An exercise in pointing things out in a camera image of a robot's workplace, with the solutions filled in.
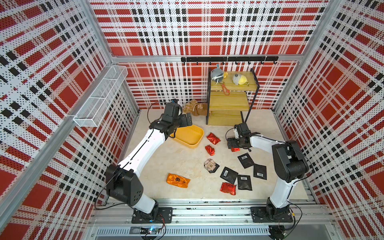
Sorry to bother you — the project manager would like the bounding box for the yellow plastic storage box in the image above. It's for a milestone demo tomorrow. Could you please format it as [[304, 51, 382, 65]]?
[[170, 125, 205, 149]]

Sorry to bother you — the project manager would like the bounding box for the red tea bag top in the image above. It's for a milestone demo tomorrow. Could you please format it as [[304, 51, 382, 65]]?
[[207, 133, 221, 145]]

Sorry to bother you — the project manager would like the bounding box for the floral black tea bag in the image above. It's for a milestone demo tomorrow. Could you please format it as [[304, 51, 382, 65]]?
[[204, 159, 220, 174]]

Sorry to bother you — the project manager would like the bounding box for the red tea bag bottom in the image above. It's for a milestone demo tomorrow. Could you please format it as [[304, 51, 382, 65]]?
[[220, 183, 237, 196]]

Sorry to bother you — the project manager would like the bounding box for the orange tea bag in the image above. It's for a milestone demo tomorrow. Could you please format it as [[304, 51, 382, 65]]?
[[166, 174, 190, 189]]

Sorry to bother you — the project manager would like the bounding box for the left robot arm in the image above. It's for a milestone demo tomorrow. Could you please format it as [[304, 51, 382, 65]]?
[[105, 99, 192, 221]]

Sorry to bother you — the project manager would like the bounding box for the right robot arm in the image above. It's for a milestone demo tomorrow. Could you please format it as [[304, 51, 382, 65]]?
[[227, 123, 310, 212]]

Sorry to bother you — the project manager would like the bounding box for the brown plush toy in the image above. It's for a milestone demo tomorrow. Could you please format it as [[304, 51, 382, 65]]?
[[183, 100, 208, 116]]

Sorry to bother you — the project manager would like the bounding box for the grey plush toy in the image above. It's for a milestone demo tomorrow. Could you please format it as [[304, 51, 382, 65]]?
[[210, 68, 225, 85]]

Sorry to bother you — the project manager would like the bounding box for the yellow white plush toy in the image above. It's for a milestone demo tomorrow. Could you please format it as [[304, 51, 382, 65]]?
[[232, 74, 249, 86]]

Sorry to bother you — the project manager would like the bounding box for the small circuit board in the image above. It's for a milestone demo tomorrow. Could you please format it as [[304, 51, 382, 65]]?
[[140, 227, 158, 236]]

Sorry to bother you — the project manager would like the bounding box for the wooden shelf rack black frame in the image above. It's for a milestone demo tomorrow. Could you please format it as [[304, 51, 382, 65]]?
[[206, 68, 260, 126]]

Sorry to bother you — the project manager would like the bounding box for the black hook rail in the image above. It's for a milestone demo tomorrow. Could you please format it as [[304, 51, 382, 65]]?
[[181, 56, 279, 63]]

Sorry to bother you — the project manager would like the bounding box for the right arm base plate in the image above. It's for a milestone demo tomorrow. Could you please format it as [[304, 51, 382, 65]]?
[[250, 205, 294, 223]]

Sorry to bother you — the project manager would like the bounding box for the white wire mesh basket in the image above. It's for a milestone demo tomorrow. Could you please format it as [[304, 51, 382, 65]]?
[[74, 66, 128, 128]]

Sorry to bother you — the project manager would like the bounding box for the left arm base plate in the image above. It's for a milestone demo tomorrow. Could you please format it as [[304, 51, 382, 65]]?
[[131, 207, 173, 224]]

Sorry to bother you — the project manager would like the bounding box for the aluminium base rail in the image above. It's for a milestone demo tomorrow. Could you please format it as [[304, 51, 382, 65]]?
[[84, 199, 342, 240]]

